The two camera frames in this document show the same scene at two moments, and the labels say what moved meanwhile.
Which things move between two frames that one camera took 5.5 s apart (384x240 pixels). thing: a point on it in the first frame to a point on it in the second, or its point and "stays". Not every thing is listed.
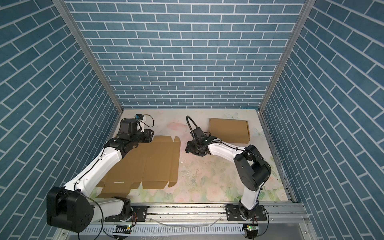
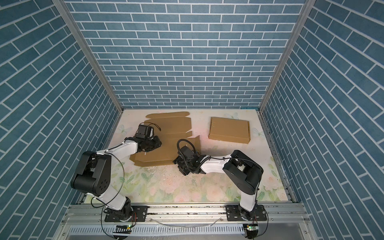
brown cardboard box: (230, 130) stays
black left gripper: (148, 135) to (158, 143)
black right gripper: (189, 147) to (178, 160)
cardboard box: (152, 164) to (171, 128)
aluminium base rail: (291, 216) stays
